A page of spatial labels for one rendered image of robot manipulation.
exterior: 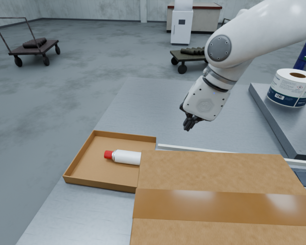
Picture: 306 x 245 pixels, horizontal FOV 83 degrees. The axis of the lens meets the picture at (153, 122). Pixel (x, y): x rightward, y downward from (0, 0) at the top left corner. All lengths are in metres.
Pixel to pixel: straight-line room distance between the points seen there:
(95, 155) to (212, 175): 0.55
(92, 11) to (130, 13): 2.06
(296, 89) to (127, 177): 0.96
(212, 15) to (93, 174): 7.37
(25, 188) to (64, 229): 1.36
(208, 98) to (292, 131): 0.61
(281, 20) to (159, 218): 0.36
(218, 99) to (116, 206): 0.46
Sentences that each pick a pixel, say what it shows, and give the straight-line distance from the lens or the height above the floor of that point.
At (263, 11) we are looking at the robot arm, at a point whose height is 1.37.
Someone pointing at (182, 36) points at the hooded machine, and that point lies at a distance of 5.87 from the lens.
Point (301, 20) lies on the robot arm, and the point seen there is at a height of 1.36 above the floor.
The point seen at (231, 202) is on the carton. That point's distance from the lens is 0.34.
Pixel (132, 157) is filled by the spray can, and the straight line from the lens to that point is 0.69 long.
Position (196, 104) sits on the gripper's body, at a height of 1.15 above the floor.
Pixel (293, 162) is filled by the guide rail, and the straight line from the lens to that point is 0.81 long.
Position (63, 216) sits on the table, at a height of 0.83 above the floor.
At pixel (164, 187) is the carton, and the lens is 0.33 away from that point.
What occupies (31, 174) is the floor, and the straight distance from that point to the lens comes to 2.06.
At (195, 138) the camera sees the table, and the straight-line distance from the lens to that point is 0.86.
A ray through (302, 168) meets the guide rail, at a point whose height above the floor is 0.96.
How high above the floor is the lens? 1.40
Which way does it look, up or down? 38 degrees down
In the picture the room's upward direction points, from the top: straight up
